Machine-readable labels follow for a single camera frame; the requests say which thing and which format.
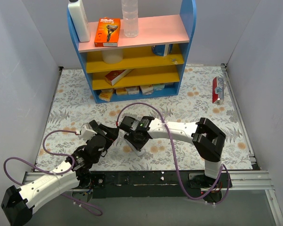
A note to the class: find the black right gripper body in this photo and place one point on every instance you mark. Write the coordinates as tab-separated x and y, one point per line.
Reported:
137	140

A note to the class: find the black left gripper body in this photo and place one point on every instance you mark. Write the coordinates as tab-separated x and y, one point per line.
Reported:
106	134

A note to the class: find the white remote control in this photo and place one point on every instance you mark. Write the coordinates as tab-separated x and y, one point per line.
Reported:
138	152

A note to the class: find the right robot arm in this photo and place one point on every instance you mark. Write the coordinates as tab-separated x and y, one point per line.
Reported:
208	139

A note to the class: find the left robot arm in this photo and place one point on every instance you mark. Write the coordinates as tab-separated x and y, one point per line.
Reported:
20	203

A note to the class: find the yellow Kamenoko sponge pack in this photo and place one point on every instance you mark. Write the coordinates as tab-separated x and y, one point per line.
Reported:
106	96

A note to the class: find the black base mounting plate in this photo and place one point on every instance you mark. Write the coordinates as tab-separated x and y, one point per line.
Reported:
115	184

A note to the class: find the white sponge pack tilted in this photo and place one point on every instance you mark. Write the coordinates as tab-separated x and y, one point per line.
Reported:
146	89

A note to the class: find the mint green sponge pack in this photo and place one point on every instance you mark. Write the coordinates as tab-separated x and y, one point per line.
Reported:
158	87

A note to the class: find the red and white long box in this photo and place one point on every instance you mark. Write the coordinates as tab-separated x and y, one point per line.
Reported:
114	77

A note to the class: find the blue wooden shelf unit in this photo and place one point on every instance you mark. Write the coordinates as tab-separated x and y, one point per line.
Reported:
147	68

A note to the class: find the blue and white can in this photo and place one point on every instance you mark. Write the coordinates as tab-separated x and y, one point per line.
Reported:
162	50

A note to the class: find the orange Gillette razor box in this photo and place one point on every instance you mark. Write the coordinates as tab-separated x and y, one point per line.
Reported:
107	34

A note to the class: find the clear plastic water bottle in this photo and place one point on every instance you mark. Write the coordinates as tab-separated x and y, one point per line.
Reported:
130	17

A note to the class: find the white plastic bottle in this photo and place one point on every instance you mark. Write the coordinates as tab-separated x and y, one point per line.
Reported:
79	18

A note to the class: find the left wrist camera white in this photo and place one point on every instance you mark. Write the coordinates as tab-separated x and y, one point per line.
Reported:
86	132

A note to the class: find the aluminium rail frame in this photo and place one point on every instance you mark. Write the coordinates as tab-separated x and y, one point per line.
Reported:
250	202

